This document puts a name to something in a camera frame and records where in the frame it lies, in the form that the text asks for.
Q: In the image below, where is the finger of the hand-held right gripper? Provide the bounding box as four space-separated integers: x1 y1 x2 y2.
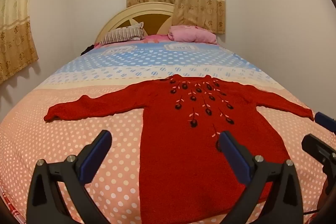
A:
301 134 336 165
314 112 336 134

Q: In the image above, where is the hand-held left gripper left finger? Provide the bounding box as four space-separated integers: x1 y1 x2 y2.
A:
26 130 113 224

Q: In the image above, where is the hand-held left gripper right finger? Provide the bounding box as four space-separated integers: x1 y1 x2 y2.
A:
219 131 306 224

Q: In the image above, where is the red knitted sweater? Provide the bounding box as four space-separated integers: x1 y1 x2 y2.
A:
43 74 315 224

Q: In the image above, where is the polka dot bed sheet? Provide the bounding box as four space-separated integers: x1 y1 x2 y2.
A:
0 40 336 224

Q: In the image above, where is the striped pillow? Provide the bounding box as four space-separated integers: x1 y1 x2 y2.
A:
100 21 145 45

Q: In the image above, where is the pink pillow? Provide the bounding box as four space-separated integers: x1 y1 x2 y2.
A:
167 25 218 45

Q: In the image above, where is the bright pink cloth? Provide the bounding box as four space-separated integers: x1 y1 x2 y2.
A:
144 34 169 43

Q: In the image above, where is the cream wooden headboard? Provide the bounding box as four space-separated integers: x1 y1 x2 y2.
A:
95 2 176 43

